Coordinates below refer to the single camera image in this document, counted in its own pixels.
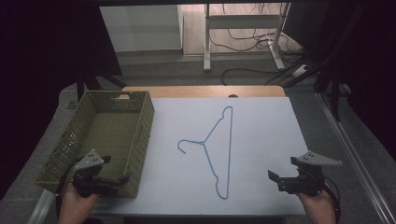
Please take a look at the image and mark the tangled black cables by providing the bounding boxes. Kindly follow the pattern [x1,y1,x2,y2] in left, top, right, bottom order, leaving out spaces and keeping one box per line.
[208,3,304,63]

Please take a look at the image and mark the black floor cable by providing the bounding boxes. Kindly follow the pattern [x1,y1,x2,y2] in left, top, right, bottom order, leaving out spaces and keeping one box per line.
[219,67,283,86]

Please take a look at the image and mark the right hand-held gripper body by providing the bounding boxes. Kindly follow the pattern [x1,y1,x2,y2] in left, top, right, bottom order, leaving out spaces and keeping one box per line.
[276,150,344,198]

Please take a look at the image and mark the white cabinet panel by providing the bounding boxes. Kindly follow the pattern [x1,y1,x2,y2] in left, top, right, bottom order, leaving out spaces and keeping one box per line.
[99,4,185,53]

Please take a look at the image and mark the black tripod stand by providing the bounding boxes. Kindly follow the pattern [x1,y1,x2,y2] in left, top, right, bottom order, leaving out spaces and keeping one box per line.
[75,66,128,101]

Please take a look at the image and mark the wooden table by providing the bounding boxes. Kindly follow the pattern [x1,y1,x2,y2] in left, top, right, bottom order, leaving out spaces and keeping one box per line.
[121,85,287,99]

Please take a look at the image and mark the blue wire clothes hanger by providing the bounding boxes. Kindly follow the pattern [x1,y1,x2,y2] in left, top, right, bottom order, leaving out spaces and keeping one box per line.
[177,105,234,201]

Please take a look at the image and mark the black metal stand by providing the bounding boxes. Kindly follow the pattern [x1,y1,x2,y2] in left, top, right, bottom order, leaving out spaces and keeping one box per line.
[312,3,372,122]

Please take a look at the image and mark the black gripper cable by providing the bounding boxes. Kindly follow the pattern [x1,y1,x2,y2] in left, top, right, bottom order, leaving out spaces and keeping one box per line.
[55,160,82,217]
[322,176,342,224]

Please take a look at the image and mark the person's left hand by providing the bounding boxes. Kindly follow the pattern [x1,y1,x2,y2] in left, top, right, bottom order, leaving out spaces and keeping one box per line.
[58,182,101,224]

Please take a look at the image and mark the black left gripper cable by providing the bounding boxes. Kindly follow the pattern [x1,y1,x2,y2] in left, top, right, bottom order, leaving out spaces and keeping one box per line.
[55,160,82,217]

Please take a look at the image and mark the white metal desk frame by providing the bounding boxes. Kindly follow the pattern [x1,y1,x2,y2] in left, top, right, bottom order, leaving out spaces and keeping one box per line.
[203,3,291,73]

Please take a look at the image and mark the person's right hand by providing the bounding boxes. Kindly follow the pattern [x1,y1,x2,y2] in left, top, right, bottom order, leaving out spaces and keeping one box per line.
[296,186,338,224]

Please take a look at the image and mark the olive green plastic basket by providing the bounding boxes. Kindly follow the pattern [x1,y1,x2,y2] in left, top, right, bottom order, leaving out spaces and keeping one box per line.
[35,90,156,200]

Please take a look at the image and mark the aluminium rail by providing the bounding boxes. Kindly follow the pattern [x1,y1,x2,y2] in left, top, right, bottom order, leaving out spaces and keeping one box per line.
[315,91,396,224]

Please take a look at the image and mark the white board sheet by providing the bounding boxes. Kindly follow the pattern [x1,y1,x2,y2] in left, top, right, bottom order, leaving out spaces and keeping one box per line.
[92,96,309,217]

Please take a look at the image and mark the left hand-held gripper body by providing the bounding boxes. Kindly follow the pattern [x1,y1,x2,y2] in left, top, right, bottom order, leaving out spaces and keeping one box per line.
[72,148,121,199]

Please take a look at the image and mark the white power strip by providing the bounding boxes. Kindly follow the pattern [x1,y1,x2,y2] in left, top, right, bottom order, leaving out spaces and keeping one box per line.
[291,63,310,77]

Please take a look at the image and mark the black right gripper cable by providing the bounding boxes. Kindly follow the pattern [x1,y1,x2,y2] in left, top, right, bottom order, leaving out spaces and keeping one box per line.
[322,176,342,224]

